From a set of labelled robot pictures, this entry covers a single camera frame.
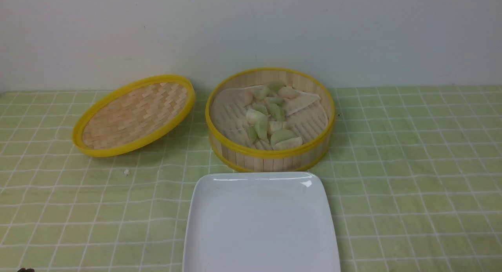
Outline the pale green dumpling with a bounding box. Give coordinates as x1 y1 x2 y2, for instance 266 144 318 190
254 116 269 143

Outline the light green dumpling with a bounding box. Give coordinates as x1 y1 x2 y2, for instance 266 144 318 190
269 129 296 146

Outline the white square plate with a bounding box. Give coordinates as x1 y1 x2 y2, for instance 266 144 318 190
182 172 341 272

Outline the green dumpling left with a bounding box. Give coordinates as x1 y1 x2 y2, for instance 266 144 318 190
245 125 258 144

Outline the pale white dumpling middle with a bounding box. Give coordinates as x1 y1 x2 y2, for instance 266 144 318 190
246 108 268 125

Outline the yellow rimmed bamboo steamer basket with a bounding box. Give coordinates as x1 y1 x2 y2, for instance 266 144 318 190
206 68 336 172

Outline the white dumpling centre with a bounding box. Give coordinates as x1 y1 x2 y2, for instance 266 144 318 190
268 121 286 134

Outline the green dumpling centre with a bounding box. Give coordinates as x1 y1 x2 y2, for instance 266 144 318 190
267 103 286 122

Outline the pink dumpling rear left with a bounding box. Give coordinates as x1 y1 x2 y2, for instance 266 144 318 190
242 90 254 106

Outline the pink dumpling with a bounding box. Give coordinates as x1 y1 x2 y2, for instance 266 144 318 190
242 90 254 106
276 86 300 99

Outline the white dumpling front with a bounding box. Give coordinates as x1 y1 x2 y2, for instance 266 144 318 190
273 137 303 151

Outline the green dumpling rear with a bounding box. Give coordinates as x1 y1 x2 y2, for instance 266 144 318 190
267 81 285 92

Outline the pink dumpling rear right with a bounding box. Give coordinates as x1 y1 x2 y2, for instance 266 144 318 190
276 86 300 99

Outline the yellow rimmed bamboo steamer lid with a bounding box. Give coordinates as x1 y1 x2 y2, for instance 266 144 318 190
72 75 196 157

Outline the green checkered tablecloth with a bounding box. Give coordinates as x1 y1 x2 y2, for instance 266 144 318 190
0 86 502 272

